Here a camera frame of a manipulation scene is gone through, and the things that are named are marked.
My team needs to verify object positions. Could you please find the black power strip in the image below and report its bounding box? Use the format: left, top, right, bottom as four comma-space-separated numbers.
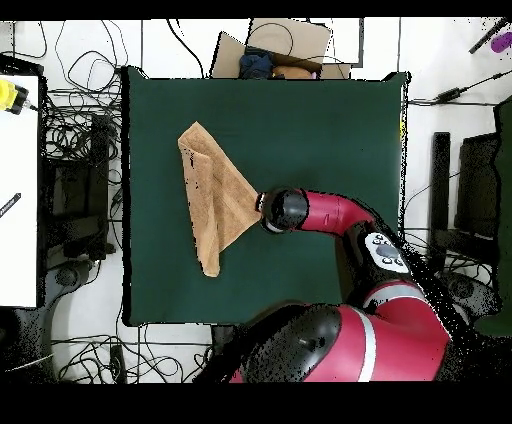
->
108, 343, 128, 383

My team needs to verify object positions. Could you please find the black upright bar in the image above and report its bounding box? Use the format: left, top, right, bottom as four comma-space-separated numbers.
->
426, 131, 452, 273

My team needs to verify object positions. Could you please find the purple object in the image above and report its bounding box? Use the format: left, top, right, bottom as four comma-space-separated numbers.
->
489, 31, 512, 54

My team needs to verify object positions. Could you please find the black monitor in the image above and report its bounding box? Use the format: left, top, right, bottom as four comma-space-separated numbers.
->
453, 133, 501, 265

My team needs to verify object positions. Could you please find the white side table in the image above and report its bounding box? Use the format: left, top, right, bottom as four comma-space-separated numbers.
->
0, 73, 41, 309

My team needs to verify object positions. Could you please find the tan terry towel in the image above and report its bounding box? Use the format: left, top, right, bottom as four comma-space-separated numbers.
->
177, 120, 263, 278

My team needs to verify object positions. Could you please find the brown cardboard box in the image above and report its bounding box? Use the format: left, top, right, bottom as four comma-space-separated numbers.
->
209, 17, 353, 80

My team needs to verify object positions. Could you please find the navy blue garment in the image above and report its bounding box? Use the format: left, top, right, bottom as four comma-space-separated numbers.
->
238, 47, 275, 80

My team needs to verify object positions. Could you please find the black power adapter with cable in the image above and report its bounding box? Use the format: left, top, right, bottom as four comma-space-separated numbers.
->
407, 69, 512, 107

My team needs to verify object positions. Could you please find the dark green table cloth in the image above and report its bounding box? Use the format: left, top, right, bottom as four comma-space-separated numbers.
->
121, 65, 411, 327

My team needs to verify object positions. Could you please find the orange garment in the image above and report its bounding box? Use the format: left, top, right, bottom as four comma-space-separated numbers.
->
271, 65, 315, 80

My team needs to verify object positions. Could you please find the black marker pen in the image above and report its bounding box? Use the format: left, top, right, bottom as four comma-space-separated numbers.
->
0, 192, 22, 219

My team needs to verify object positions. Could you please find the yellow black tool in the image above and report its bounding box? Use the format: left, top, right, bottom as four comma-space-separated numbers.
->
0, 78, 31, 116

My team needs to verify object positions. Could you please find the black rod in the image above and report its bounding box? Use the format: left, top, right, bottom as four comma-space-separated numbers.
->
468, 17, 511, 55

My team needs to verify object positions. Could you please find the black cable tangle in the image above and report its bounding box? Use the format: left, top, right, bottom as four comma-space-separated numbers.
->
399, 227, 497, 281
39, 19, 123, 161
51, 323, 213, 383

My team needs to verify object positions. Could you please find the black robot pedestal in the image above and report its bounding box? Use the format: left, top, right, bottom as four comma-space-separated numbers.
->
211, 323, 241, 361

